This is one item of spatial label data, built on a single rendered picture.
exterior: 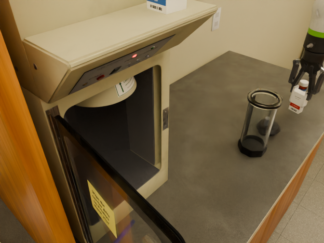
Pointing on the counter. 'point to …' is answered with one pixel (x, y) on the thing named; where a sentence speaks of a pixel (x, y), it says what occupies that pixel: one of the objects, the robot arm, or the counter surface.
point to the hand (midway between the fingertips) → (299, 96)
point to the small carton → (166, 6)
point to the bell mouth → (111, 94)
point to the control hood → (105, 43)
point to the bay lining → (120, 121)
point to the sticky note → (102, 209)
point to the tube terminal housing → (28, 87)
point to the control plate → (105, 70)
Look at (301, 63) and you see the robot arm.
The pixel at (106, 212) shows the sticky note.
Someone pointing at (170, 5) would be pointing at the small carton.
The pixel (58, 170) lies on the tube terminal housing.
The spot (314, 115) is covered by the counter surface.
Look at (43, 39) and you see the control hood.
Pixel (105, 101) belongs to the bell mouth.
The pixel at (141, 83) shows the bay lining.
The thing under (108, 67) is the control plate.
